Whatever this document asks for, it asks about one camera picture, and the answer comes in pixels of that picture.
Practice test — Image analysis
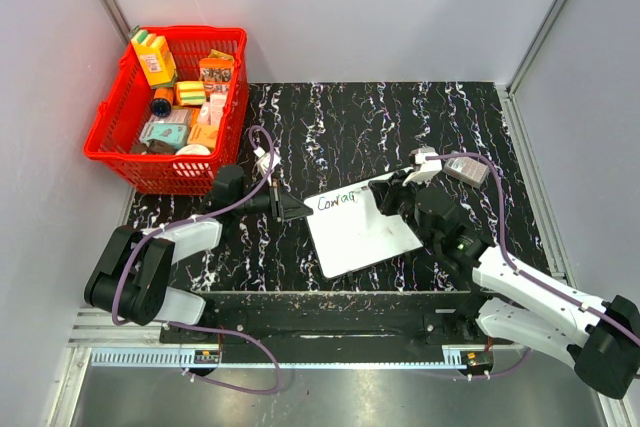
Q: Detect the orange snack box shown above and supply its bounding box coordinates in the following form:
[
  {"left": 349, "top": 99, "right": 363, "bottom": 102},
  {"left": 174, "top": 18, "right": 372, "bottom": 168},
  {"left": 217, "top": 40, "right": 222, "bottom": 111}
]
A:
[{"left": 199, "top": 49, "right": 235, "bottom": 83}]

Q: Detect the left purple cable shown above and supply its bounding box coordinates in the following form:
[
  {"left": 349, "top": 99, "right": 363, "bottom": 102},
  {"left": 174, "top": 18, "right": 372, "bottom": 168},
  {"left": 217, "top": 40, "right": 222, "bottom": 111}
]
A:
[{"left": 110, "top": 125, "right": 277, "bottom": 328}]

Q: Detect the orange small box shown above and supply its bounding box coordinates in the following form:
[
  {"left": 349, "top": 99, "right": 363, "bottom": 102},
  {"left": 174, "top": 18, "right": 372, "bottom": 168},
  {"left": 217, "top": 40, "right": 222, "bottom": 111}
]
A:
[{"left": 187, "top": 124, "right": 218, "bottom": 151}]

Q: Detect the white round lid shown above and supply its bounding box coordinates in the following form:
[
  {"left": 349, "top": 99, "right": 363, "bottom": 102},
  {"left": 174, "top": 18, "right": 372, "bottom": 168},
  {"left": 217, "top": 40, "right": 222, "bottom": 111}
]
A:
[{"left": 176, "top": 144, "right": 211, "bottom": 156}]

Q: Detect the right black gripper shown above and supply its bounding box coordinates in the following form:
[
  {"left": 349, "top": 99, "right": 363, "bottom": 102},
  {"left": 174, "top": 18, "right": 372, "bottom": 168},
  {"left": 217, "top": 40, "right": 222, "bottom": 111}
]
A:
[{"left": 369, "top": 169, "right": 436, "bottom": 249}]

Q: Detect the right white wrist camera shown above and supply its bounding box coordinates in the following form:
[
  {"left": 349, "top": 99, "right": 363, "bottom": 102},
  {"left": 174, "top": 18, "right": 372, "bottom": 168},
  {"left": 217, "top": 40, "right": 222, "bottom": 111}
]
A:
[{"left": 403, "top": 147, "right": 442, "bottom": 186}]

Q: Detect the yellow green sponge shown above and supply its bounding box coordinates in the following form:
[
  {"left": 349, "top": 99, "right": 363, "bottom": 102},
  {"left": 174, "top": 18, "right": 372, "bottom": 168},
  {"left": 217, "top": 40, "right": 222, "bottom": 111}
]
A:
[{"left": 174, "top": 81, "right": 207, "bottom": 106}]

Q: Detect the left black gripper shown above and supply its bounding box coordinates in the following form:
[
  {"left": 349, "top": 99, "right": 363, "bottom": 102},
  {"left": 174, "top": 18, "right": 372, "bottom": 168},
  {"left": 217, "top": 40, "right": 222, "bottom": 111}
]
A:
[{"left": 234, "top": 176, "right": 312, "bottom": 223}]

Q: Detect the teal product box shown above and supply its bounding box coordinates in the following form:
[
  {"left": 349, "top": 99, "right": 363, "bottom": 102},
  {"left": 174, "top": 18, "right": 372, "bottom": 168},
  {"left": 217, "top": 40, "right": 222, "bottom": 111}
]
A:
[{"left": 139, "top": 122, "right": 189, "bottom": 150}]

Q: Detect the grey whiteboard eraser block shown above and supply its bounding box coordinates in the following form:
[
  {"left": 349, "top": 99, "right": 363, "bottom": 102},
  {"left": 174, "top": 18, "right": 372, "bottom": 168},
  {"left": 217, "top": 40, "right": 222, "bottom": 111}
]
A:
[{"left": 443, "top": 157, "right": 490, "bottom": 188}]

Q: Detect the purple floor cable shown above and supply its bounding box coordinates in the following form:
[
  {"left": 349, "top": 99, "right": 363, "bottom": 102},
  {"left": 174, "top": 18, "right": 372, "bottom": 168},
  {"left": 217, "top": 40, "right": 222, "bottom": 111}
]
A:
[{"left": 164, "top": 321, "right": 284, "bottom": 394}]

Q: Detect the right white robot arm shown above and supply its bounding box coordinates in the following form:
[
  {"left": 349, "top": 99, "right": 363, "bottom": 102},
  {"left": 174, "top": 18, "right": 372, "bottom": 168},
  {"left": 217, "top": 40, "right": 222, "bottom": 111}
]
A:
[{"left": 368, "top": 173, "right": 639, "bottom": 399}]

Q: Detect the white rectangular whiteboard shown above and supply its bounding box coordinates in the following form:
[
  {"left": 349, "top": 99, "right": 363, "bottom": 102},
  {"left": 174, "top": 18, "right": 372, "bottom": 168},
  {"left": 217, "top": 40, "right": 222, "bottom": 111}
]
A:
[{"left": 304, "top": 180, "right": 422, "bottom": 279}]

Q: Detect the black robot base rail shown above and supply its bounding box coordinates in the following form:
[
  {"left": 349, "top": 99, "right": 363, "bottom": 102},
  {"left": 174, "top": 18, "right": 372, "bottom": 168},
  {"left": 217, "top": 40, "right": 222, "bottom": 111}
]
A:
[{"left": 159, "top": 291, "right": 496, "bottom": 363}]

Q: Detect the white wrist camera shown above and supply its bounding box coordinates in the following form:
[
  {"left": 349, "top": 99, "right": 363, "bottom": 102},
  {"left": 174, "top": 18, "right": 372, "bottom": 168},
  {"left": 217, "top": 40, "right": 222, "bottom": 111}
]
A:
[
  {"left": 403, "top": 147, "right": 442, "bottom": 186},
  {"left": 254, "top": 147, "right": 281, "bottom": 179}
]

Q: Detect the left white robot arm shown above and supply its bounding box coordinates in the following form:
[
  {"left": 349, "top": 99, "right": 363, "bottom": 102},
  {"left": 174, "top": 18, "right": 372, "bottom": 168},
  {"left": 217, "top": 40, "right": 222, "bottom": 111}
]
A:
[{"left": 84, "top": 164, "right": 313, "bottom": 343}]

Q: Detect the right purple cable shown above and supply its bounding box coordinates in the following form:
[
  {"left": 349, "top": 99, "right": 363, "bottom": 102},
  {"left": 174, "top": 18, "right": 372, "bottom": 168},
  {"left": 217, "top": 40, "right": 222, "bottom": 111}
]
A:
[{"left": 424, "top": 152, "right": 640, "bottom": 343}]

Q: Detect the yellow juice carton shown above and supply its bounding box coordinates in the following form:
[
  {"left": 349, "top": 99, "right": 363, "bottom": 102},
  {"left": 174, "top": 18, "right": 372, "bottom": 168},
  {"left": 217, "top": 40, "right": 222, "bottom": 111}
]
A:
[{"left": 130, "top": 27, "right": 178, "bottom": 89}]

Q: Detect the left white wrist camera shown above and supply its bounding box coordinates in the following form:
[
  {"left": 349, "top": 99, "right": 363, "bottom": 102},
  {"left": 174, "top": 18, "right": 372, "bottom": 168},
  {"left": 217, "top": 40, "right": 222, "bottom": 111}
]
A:
[{"left": 254, "top": 147, "right": 281, "bottom": 179}]

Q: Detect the orange can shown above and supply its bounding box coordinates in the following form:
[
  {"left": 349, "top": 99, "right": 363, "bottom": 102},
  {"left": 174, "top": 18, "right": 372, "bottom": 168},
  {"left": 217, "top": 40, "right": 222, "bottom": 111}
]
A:
[{"left": 150, "top": 87, "right": 174, "bottom": 118}]

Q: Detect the red plastic shopping basket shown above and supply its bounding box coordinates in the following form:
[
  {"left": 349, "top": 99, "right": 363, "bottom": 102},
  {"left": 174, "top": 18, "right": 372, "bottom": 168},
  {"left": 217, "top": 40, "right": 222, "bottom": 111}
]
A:
[{"left": 84, "top": 25, "right": 249, "bottom": 196}]

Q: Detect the pink white box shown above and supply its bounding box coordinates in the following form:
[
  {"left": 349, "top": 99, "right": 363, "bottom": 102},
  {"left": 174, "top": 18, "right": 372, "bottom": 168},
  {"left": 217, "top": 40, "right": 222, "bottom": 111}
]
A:
[{"left": 197, "top": 92, "right": 228, "bottom": 127}]

